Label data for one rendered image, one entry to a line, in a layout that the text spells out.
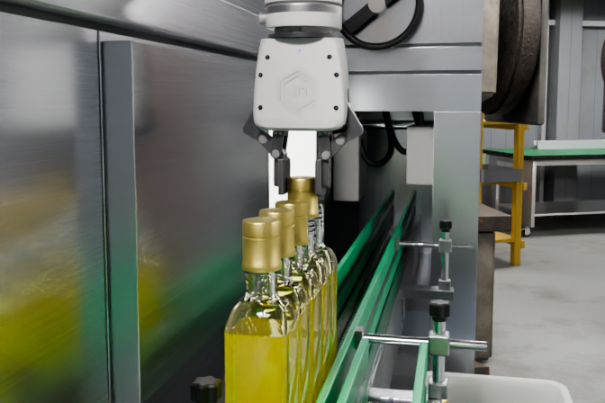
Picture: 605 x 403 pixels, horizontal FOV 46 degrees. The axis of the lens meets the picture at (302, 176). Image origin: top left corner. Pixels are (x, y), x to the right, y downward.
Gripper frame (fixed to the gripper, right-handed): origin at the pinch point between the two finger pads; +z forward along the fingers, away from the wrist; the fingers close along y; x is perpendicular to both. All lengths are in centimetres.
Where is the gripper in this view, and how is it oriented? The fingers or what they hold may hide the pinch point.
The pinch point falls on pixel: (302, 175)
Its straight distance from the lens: 79.9
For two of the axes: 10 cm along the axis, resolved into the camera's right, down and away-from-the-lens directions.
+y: 9.8, 0.3, -2.0
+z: 0.0, 9.9, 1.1
